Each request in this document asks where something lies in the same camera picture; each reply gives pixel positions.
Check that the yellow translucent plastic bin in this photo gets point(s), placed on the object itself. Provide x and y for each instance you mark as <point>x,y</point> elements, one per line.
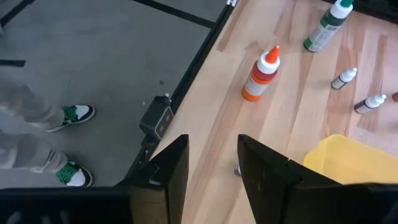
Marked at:
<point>351,161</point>

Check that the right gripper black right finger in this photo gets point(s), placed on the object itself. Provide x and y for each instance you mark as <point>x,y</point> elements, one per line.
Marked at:
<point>267,186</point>

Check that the small green food coloring bottle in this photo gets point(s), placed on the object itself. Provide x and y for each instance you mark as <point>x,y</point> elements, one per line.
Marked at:
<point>342,80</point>

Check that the person's leg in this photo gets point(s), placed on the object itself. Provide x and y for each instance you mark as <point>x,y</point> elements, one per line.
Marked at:
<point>25,105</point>
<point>28,155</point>

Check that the person's foot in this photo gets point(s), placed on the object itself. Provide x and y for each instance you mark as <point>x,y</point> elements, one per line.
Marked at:
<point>74,175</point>
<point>76,113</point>

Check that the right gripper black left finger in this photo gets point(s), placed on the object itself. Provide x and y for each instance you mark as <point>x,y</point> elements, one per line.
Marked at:
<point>174,161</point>

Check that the small purple food coloring bottle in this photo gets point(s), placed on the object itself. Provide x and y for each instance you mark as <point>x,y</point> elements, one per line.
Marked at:
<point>368,104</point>

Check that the large orange food coloring bottle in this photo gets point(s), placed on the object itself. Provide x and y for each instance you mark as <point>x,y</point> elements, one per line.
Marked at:
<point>259,82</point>

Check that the black table-level camera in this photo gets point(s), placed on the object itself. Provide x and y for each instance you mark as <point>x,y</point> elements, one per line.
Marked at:
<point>155,119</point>

